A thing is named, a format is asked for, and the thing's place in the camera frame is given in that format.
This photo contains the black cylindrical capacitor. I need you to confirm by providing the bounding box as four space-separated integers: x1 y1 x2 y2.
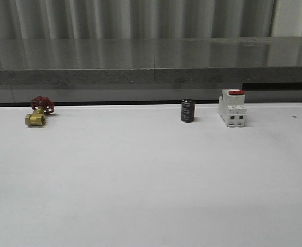
181 99 195 123

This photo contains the grey stone counter ledge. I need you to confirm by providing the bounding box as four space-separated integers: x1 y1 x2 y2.
0 37 302 90

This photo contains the brass valve red handwheel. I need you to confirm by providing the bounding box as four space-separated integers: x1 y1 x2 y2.
25 96 55 127

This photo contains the white circuit breaker red switch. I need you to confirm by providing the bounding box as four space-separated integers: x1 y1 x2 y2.
218 89 246 127

